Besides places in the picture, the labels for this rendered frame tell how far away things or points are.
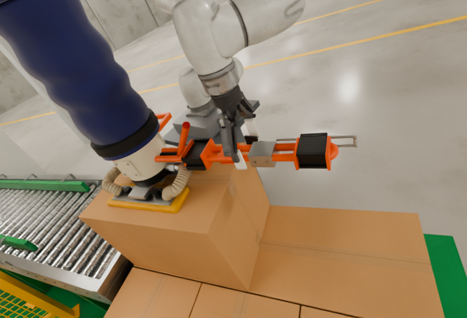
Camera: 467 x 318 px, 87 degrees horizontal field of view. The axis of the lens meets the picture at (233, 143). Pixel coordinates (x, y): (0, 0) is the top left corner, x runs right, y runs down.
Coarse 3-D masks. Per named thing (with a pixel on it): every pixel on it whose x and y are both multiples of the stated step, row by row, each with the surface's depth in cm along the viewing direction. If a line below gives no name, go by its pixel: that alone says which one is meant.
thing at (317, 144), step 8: (320, 136) 63; (328, 136) 62; (296, 144) 63; (304, 144) 62; (312, 144) 61; (320, 144) 60; (328, 144) 59; (296, 152) 61; (304, 152) 60; (312, 152) 59; (320, 152) 58; (328, 152) 58; (296, 160) 61; (304, 160) 62; (312, 160) 61; (320, 160) 60; (328, 160) 58; (296, 168) 63; (304, 168) 63; (312, 168) 62; (320, 168) 61; (328, 168) 59
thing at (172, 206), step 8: (128, 184) 99; (128, 192) 91; (152, 192) 85; (160, 192) 86; (184, 192) 84; (112, 200) 95; (120, 200) 92; (128, 200) 90; (136, 200) 89; (144, 200) 87; (152, 200) 86; (160, 200) 85; (176, 200) 83; (136, 208) 88; (144, 208) 86; (152, 208) 84; (160, 208) 82; (168, 208) 81; (176, 208) 80
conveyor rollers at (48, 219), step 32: (0, 192) 237; (32, 192) 214; (64, 192) 195; (96, 192) 181; (0, 224) 193; (32, 224) 176; (64, 224) 168; (32, 256) 151; (64, 256) 142; (96, 256) 132
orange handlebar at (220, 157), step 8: (168, 112) 110; (168, 120) 108; (160, 128) 103; (248, 144) 73; (280, 144) 68; (288, 144) 66; (216, 152) 77; (240, 152) 75; (336, 152) 59; (160, 160) 84; (168, 160) 82; (176, 160) 80; (208, 160) 75; (216, 160) 73; (224, 160) 72; (232, 160) 71; (248, 160) 69; (272, 160) 66; (280, 160) 65; (288, 160) 64
